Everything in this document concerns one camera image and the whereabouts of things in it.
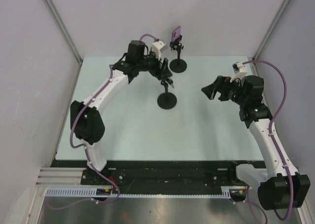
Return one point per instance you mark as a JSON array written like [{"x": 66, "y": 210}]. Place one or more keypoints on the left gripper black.
[{"x": 161, "y": 71}]

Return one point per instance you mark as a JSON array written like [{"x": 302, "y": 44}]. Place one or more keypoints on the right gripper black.
[{"x": 221, "y": 84}]

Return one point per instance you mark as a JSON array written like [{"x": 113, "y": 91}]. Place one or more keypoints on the black round-base phone stand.
[{"x": 166, "y": 100}]

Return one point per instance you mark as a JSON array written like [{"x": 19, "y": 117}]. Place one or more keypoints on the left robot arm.
[{"x": 86, "y": 124}]

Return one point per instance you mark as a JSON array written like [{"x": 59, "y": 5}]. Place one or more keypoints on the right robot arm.
[{"x": 282, "y": 186}]

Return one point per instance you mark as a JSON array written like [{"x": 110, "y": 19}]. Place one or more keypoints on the black phone stand rear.
[{"x": 177, "y": 65}]

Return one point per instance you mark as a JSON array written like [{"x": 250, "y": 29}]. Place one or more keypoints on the purple smartphone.
[{"x": 175, "y": 38}]

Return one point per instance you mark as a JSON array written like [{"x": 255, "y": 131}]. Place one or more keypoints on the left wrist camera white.
[{"x": 157, "y": 47}]

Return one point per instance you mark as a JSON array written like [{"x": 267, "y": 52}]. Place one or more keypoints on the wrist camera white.
[
  {"x": 240, "y": 71},
  {"x": 157, "y": 47}
]

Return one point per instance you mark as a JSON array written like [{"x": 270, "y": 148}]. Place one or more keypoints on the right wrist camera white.
[{"x": 240, "y": 71}]

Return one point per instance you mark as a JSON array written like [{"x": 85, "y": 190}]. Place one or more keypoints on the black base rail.
[{"x": 161, "y": 177}]

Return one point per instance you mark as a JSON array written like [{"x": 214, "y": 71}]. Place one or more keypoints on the aluminium corner post left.
[{"x": 63, "y": 30}]

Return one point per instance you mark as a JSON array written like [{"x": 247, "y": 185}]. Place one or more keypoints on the aluminium corner post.
[
  {"x": 278, "y": 16},
  {"x": 63, "y": 30}
]

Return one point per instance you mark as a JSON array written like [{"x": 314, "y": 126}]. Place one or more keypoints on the aluminium corner post right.
[{"x": 278, "y": 16}]

